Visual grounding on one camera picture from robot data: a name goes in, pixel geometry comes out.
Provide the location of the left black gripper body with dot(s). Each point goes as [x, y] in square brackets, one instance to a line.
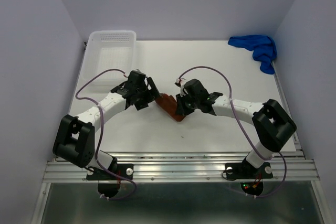
[144, 97]

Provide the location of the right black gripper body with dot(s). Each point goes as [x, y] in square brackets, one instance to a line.
[186, 104]

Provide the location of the brown towel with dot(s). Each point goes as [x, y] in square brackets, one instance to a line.
[168, 104]

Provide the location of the blue towel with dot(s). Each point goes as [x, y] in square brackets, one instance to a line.
[263, 48]

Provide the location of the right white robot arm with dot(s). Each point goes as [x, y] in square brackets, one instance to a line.
[273, 125]

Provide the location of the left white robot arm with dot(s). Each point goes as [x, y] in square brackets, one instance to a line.
[75, 140]

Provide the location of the white plastic basket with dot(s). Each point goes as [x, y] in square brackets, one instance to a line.
[109, 49]

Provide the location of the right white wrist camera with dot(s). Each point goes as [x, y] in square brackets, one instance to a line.
[180, 82]

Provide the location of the aluminium rail frame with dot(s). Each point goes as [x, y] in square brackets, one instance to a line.
[185, 188]

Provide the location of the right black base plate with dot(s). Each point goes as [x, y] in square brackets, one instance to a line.
[244, 170]

